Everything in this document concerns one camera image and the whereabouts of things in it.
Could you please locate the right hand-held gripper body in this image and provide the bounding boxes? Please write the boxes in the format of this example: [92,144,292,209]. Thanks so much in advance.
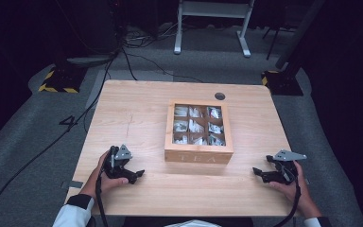
[272,148,308,185]

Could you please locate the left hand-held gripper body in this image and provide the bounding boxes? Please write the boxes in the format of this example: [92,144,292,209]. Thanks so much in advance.
[102,144,133,180]

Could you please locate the wooden tea box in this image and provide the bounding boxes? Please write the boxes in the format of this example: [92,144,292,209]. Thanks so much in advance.
[164,98,234,165]

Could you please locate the person's left hand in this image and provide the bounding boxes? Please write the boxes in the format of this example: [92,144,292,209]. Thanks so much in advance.
[79,150,130,200]

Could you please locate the person's right hand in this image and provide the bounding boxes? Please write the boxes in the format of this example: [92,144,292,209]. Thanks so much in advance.
[268,160,322,219]

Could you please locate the grey tape strip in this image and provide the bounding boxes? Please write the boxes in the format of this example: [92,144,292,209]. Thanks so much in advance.
[60,180,85,190]

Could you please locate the black base yellow striped tape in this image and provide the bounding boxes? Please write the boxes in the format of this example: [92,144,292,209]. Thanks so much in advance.
[260,69,304,96]
[38,64,88,95]

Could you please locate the person's own torso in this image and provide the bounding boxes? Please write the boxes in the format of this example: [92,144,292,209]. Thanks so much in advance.
[121,216,255,227]

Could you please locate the group of tea bags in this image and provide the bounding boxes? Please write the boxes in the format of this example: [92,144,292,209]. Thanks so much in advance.
[173,104,227,147]

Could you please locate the grey flat stand base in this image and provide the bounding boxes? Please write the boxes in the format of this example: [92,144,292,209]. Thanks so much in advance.
[65,54,118,66]

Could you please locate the black tripod legs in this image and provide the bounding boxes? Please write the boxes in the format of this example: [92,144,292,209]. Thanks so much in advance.
[262,23,297,61]

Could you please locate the black equipment cabinet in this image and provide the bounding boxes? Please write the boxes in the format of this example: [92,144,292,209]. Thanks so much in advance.
[55,0,125,55]

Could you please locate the white metal stand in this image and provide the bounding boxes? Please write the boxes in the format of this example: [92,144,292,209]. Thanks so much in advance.
[173,0,255,59]

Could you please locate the right hand-held gripper cable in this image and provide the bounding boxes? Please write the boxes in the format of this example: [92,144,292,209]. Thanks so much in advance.
[272,160,301,227]

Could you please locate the hand-held gripper cable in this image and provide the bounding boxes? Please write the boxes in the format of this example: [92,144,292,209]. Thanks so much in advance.
[95,150,112,227]
[272,160,301,227]

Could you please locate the left hand-held gripper cable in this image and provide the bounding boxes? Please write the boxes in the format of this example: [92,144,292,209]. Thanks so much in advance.
[95,150,112,227]

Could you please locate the long black floor cable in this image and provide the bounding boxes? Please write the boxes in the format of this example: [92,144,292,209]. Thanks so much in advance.
[0,46,123,227]

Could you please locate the thin black floor cable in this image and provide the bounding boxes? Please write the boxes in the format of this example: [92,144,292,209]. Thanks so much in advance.
[121,46,204,83]

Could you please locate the bundle of floor cables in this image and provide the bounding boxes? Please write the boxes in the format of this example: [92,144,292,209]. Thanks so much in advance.
[122,23,179,49]

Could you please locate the grey slanted post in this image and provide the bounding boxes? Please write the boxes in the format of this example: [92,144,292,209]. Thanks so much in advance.
[275,0,326,70]

